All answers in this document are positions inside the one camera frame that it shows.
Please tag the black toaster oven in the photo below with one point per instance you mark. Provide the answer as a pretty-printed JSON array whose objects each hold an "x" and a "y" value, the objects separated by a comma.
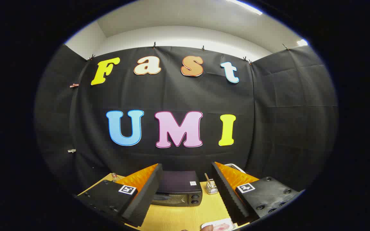
[{"x": 178, "y": 183}]

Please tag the small ceiling light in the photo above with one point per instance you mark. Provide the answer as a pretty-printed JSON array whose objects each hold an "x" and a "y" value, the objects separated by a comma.
[{"x": 302, "y": 42}]

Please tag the white square plate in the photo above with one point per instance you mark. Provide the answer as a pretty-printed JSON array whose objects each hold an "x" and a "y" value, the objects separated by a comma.
[{"x": 214, "y": 223}]

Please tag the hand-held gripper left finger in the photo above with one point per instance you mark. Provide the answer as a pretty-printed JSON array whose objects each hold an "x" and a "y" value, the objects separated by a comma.
[{"x": 146, "y": 199}]

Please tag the white bread toaster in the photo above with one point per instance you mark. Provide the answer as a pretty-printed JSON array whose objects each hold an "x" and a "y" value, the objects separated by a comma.
[{"x": 234, "y": 166}]

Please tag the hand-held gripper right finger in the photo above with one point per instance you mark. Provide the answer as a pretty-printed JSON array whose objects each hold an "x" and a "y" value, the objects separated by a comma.
[{"x": 226, "y": 195}]

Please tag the row of black cloth clips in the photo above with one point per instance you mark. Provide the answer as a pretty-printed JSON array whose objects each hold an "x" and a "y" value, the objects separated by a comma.
[{"x": 154, "y": 45}]

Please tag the wooden utensil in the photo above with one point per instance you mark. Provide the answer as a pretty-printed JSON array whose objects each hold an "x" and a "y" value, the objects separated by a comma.
[{"x": 207, "y": 178}]

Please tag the round red food patty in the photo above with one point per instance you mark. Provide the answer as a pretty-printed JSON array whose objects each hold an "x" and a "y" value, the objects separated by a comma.
[{"x": 222, "y": 227}]

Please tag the clear plastic water bottle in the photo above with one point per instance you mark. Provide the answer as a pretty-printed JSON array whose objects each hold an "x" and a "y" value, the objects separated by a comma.
[{"x": 115, "y": 177}]

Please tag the red clothespin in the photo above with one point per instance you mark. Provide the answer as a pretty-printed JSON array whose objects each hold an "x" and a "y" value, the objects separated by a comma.
[{"x": 74, "y": 85}]

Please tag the black backdrop cloth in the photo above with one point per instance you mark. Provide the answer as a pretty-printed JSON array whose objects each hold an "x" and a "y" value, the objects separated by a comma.
[{"x": 178, "y": 96}]

